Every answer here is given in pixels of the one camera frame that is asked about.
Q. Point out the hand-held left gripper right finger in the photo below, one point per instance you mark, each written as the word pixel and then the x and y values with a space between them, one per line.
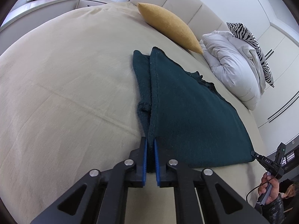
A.
pixel 161 168

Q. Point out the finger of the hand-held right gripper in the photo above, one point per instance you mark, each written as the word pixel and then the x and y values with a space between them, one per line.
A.
pixel 258 156

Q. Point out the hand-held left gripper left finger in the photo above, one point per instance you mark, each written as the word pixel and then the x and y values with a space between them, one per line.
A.
pixel 140 168

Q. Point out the dark green sweater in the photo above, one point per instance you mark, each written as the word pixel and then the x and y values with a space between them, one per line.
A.
pixel 191 112

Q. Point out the person's right forearm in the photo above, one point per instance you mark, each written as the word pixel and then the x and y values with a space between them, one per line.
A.
pixel 273 212

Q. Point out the person's right hand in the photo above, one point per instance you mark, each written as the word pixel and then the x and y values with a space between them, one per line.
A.
pixel 274 190

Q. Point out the white folded duvet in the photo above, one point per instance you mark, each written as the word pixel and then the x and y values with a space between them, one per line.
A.
pixel 231 65

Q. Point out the zebra print pillow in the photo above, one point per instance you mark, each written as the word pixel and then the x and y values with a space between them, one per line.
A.
pixel 254 44

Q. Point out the bed with beige sheet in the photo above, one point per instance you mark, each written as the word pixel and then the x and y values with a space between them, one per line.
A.
pixel 70 74

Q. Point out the white wardrobe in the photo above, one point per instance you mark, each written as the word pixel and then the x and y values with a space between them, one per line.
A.
pixel 275 16

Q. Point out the yellow pillow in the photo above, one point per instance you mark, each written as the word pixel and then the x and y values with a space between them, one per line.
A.
pixel 170 25

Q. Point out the beige padded headboard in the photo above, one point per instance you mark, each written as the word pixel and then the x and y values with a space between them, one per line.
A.
pixel 186 7

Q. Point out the white nightstand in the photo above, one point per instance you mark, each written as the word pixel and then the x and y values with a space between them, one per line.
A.
pixel 93 2

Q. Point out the white window bench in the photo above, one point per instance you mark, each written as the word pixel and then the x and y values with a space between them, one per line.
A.
pixel 35 9

